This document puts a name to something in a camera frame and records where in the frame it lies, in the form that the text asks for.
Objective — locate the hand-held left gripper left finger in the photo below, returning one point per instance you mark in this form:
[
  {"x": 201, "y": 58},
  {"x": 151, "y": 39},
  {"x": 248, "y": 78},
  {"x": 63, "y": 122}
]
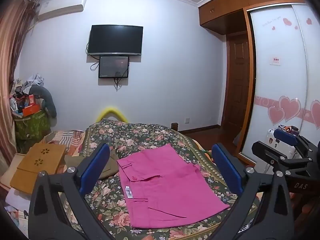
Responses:
[{"x": 96, "y": 166}]

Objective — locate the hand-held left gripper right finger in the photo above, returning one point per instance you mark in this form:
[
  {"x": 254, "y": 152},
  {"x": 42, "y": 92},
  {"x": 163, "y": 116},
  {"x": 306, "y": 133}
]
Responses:
[{"x": 226, "y": 171}]

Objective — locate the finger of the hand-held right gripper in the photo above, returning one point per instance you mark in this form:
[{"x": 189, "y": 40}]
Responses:
[
  {"x": 263, "y": 148},
  {"x": 285, "y": 135}
]

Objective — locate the pink pants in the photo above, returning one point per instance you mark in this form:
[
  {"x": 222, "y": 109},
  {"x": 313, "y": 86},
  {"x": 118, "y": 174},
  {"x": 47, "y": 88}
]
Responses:
[{"x": 165, "y": 187}]

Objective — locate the olive folded pants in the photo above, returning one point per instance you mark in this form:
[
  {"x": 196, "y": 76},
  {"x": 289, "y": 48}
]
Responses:
[{"x": 111, "y": 165}]

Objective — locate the striped blanket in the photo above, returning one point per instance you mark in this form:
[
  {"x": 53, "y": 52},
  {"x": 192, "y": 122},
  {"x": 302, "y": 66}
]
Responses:
[{"x": 65, "y": 138}]

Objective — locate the white heart-print wardrobe door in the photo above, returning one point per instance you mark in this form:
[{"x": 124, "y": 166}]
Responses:
[
  {"x": 277, "y": 85},
  {"x": 312, "y": 67}
]

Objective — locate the yellow foam tube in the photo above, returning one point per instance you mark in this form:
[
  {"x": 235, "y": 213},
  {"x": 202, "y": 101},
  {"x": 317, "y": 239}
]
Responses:
[{"x": 112, "y": 111}]

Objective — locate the wooden lap desk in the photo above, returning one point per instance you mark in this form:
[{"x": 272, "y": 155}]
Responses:
[{"x": 37, "y": 165}]

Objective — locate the floral green blanket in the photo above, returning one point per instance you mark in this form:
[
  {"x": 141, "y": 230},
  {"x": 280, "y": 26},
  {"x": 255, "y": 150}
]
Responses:
[{"x": 150, "y": 135}]

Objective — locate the brown wooden door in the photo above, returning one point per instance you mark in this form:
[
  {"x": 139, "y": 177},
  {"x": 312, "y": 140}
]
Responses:
[{"x": 237, "y": 87}]

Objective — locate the dark wooden bedpost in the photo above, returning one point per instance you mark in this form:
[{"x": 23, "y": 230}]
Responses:
[{"x": 174, "y": 126}]

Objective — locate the red label sticker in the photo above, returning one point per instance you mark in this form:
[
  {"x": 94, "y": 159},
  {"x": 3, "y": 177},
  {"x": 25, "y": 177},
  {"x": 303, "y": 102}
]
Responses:
[{"x": 276, "y": 61}]

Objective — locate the white folded cloth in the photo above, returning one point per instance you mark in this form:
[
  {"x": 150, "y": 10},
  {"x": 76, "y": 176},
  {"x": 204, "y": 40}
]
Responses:
[{"x": 17, "y": 197}]

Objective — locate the orange box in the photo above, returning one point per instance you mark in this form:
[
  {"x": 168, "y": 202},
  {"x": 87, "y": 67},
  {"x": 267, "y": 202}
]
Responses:
[{"x": 31, "y": 110}]

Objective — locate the red box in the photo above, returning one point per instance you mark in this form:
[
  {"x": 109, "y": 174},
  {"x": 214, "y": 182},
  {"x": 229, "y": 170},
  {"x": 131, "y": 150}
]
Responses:
[{"x": 31, "y": 100}]

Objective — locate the small black monitor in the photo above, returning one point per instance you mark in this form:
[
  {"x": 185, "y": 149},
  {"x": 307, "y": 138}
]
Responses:
[{"x": 113, "y": 66}]

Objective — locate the pile of clothes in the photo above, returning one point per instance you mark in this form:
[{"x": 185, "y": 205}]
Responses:
[{"x": 31, "y": 82}]

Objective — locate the pink striped curtain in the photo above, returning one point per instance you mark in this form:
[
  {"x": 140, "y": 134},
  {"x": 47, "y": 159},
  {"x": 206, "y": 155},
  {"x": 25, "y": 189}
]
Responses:
[{"x": 10, "y": 67}]

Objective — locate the wooden overhead cabinet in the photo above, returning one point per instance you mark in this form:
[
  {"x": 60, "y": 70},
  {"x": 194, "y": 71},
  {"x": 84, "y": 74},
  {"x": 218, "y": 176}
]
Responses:
[{"x": 225, "y": 5}]

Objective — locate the white air conditioner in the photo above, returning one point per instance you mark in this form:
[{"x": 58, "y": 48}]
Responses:
[{"x": 62, "y": 6}]

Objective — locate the white wall socket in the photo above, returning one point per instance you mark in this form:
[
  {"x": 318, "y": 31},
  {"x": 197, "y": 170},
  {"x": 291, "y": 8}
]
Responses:
[{"x": 187, "y": 120}]

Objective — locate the black wall television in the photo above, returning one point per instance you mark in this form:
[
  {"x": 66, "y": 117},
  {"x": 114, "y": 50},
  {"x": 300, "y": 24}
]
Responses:
[{"x": 115, "y": 40}]

